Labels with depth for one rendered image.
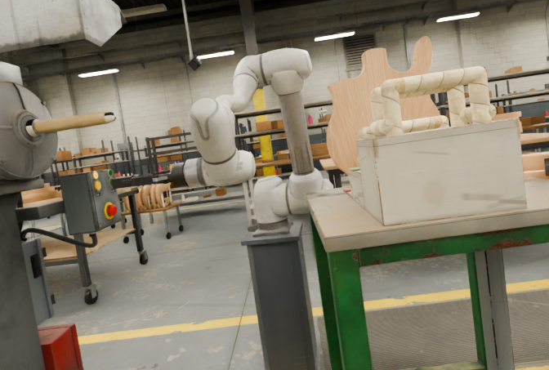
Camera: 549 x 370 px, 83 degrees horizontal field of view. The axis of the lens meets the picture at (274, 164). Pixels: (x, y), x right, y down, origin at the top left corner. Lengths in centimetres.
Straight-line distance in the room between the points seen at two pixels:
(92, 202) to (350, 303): 86
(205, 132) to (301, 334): 114
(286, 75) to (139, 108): 1195
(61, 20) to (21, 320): 83
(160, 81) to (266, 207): 1164
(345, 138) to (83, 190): 85
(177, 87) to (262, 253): 1142
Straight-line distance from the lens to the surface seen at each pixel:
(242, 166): 91
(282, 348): 171
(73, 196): 121
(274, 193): 148
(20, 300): 121
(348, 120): 99
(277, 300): 159
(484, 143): 70
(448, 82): 70
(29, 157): 102
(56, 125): 97
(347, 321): 70
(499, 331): 132
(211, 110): 80
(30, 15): 86
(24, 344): 124
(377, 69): 103
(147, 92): 1305
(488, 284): 124
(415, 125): 83
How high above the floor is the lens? 111
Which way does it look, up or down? 3 degrees down
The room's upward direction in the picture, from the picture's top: 8 degrees counter-clockwise
